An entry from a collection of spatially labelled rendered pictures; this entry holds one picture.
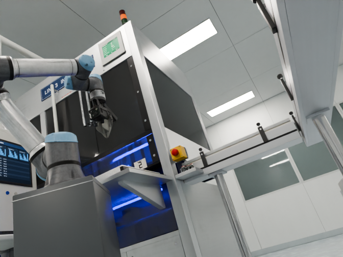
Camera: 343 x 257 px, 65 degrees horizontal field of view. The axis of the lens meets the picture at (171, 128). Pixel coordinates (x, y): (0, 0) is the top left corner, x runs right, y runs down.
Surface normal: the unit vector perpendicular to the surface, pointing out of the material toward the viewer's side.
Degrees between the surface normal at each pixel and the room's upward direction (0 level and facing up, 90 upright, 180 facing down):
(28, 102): 90
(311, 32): 180
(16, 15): 180
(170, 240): 90
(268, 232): 90
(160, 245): 90
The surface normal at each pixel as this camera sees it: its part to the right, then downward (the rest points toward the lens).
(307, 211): -0.47, -0.25
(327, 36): 0.26, 0.88
